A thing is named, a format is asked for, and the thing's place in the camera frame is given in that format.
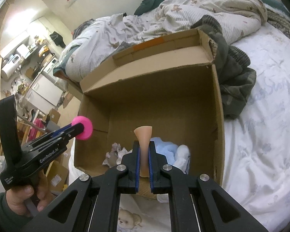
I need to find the white floral bed duvet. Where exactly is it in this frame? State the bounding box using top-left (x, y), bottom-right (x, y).
top-left (67, 24), bottom-right (290, 232)

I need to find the white cabinet unit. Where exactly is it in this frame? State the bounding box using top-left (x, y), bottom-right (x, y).
top-left (24, 74), bottom-right (63, 114)

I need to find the dark green sleeve forearm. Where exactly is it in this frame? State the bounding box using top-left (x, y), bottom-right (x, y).
top-left (0, 193), bottom-right (32, 231)

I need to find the person's left hand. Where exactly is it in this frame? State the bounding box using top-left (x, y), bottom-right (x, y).
top-left (6, 171), bottom-right (54, 217)

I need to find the red bag on rack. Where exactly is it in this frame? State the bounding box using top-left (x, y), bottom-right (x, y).
top-left (28, 118), bottom-right (46, 140)

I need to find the beige patterned crumpled blanket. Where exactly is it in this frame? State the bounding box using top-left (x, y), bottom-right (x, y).
top-left (102, 0), bottom-right (268, 46)

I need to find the dark teal pillow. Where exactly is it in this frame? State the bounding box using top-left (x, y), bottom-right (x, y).
top-left (134, 0), bottom-right (165, 16)

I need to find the small cardboard box on floor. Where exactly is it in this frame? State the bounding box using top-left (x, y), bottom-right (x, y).
top-left (46, 108), bottom-right (61, 124)

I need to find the pink pom-pom ball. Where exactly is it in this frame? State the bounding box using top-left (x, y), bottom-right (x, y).
top-left (72, 116), bottom-right (94, 140)

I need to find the light blue plush toy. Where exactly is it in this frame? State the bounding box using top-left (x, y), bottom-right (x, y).
top-left (151, 137), bottom-right (191, 174)

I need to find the open brown cardboard box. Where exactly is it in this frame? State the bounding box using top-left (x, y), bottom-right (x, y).
top-left (74, 29), bottom-right (225, 184)

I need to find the pale pink fabric scrunchie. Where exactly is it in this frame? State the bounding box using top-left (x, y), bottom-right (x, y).
top-left (102, 143), bottom-right (132, 168)

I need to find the white washing machine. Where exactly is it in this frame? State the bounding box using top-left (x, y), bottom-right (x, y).
top-left (42, 56), bottom-right (59, 77)

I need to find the dark olive green garment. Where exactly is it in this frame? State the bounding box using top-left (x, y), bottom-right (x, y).
top-left (191, 15), bottom-right (257, 119)

